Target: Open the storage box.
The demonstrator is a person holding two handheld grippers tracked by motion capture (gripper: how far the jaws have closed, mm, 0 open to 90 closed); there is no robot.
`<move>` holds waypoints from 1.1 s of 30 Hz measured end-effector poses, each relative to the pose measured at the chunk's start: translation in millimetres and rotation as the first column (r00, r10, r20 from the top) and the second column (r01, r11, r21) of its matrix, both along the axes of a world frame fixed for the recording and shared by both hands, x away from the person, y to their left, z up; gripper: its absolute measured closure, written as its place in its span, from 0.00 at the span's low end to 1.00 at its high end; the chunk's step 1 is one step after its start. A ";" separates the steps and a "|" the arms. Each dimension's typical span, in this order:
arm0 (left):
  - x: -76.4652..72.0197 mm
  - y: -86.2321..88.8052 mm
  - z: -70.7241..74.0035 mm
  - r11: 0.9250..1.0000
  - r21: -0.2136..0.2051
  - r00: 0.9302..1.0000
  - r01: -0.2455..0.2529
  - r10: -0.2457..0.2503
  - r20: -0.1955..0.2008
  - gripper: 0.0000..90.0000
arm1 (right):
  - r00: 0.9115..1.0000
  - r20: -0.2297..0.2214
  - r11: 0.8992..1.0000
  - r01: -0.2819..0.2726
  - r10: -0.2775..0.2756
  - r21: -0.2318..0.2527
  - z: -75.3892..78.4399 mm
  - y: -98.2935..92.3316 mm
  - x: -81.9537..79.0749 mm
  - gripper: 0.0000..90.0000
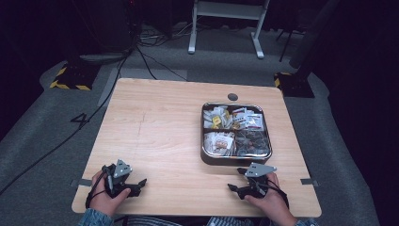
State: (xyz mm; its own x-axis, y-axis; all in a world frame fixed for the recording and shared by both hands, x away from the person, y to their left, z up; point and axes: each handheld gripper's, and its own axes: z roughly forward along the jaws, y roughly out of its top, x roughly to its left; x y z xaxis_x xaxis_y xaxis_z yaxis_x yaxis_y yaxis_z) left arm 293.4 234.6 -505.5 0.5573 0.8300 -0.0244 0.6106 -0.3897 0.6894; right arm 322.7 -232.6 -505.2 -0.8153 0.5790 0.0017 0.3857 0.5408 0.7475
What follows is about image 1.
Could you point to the dark four-compartment tray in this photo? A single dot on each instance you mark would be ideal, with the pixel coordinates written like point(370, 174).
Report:
point(233, 160)

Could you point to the black stand base yellow edge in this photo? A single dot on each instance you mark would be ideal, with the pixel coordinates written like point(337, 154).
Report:
point(295, 86)

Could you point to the person's striped clothing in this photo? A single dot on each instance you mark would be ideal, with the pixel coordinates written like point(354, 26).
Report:
point(188, 221)

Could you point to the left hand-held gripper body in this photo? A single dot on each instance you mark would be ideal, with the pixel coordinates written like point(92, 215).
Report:
point(122, 169)

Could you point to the person's left hand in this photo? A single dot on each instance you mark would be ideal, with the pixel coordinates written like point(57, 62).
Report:
point(102, 201)

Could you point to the thin black tripod leg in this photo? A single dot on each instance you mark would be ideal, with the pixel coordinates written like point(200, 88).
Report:
point(287, 44)

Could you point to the person's right hand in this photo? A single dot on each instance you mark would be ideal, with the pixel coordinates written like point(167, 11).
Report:
point(274, 204)

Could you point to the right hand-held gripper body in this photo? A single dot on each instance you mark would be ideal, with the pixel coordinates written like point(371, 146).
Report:
point(258, 170)

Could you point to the black slanted pole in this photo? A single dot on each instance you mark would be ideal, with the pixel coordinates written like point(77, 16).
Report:
point(309, 37)

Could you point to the pile of yellow print packets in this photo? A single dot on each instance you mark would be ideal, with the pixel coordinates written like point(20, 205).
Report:
point(216, 117)

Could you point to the white metal stand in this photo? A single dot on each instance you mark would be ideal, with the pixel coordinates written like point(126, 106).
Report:
point(227, 9)

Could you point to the pile of dark clear packets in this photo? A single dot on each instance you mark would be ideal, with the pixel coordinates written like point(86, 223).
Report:
point(252, 142)

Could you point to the grey table grommet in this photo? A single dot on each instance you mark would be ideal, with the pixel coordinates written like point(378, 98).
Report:
point(232, 96)

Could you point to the pile of brown print packets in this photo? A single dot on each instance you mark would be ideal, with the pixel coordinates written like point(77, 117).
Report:
point(209, 142)

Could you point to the black yellow striped stand base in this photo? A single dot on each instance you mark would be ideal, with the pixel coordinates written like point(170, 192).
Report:
point(75, 78)

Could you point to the pile of red label packets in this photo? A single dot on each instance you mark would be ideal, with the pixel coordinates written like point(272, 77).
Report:
point(249, 121)

